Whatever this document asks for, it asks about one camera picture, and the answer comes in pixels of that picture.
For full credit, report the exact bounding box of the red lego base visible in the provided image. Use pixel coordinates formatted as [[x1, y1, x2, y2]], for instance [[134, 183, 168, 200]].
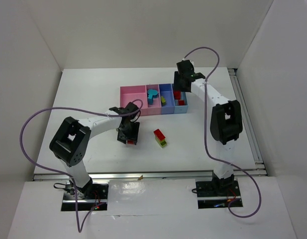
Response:
[[174, 91, 181, 100]]

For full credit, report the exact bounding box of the lime green lego under red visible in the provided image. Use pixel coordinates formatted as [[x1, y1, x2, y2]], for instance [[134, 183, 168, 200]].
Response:
[[156, 138, 167, 148]]

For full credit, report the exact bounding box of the red curved lego brick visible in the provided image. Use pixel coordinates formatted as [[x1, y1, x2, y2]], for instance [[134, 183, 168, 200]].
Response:
[[153, 129, 165, 141]]

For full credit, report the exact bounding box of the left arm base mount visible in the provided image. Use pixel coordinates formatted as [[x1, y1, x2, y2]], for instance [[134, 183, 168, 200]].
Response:
[[53, 182, 109, 212]]

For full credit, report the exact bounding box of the large pink bin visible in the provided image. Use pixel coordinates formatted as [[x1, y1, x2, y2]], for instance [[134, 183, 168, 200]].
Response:
[[120, 85, 148, 116]]

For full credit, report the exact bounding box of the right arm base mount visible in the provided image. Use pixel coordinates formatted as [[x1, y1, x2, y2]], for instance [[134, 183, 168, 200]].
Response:
[[191, 180, 243, 209]]

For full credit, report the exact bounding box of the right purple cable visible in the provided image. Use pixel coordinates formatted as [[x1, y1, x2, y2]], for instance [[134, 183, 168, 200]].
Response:
[[183, 46, 263, 219]]

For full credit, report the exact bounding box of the periwinkle blue bin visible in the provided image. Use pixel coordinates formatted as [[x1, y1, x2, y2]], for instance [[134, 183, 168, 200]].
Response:
[[159, 84, 175, 115]]

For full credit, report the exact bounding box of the small pink bin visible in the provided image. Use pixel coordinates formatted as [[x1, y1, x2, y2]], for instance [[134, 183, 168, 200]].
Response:
[[146, 84, 161, 116]]

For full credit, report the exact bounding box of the aluminium rail right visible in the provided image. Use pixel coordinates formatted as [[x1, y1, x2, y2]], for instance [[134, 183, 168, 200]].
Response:
[[227, 68, 266, 171]]

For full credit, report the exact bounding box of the purple cable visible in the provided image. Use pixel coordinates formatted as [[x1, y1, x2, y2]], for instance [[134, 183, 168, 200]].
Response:
[[19, 99, 144, 234], [183, 46, 263, 219]]

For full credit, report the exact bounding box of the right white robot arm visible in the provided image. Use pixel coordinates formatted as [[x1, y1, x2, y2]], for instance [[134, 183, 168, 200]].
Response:
[[174, 60, 243, 194]]

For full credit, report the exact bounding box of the aluminium rail front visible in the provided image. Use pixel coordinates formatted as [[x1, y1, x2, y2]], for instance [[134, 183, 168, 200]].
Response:
[[32, 170, 268, 182]]

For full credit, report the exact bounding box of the light blue bin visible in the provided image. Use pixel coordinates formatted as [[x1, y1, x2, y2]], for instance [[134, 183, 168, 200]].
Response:
[[172, 84, 188, 114]]

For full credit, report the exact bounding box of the teal lego base brick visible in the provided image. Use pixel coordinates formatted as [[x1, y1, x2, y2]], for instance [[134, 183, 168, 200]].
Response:
[[147, 98, 154, 105]]

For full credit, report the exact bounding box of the teal curved lego brick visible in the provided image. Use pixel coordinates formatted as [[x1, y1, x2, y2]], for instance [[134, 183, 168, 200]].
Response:
[[147, 89, 159, 99]]

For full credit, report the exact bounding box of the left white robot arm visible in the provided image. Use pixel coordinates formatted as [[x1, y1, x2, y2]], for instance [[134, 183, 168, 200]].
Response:
[[49, 102, 141, 198]]

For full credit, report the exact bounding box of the lime green lego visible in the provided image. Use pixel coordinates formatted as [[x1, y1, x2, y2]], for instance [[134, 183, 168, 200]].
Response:
[[160, 96, 166, 106], [156, 138, 167, 148]]

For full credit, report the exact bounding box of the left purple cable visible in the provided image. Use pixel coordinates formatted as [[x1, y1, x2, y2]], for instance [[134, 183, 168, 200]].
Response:
[[19, 99, 144, 234]]

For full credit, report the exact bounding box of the aluminium rail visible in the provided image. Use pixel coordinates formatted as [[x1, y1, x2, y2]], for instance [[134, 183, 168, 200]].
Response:
[[227, 68, 266, 171], [32, 170, 268, 182]]

